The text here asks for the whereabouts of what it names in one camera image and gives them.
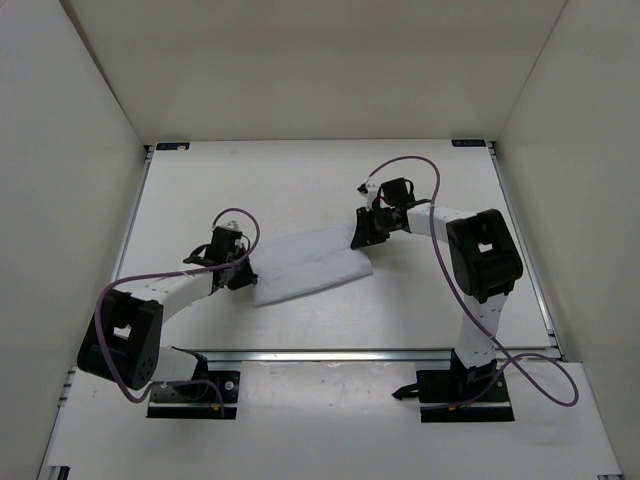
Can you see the white skirt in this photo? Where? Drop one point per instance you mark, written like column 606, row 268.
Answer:
column 306, row 263

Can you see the aluminium rail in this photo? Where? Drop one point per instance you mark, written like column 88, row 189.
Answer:
column 327, row 355

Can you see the blue label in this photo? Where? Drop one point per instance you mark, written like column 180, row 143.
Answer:
column 468, row 143
column 172, row 146

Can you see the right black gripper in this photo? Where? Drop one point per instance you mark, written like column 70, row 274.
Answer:
column 363, row 235

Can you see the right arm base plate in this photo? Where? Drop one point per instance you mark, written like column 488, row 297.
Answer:
column 458, row 395

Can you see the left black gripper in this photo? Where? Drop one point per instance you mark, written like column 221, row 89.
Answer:
column 249, row 277

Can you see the right blue label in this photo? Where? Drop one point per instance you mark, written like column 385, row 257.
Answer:
column 468, row 143

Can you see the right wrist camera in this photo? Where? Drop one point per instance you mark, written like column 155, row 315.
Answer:
column 370, row 192

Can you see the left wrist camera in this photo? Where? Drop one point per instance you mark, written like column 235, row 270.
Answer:
column 232, row 226

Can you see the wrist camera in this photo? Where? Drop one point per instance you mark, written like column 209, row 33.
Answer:
column 370, row 192
column 232, row 226

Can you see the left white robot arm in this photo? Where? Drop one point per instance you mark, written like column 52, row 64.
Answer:
column 123, row 341

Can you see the left blue label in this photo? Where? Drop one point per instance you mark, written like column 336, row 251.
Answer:
column 172, row 146

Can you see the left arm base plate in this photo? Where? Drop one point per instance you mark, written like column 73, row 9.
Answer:
column 198, row 402

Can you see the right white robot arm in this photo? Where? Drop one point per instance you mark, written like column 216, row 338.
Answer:
column 475, row 250

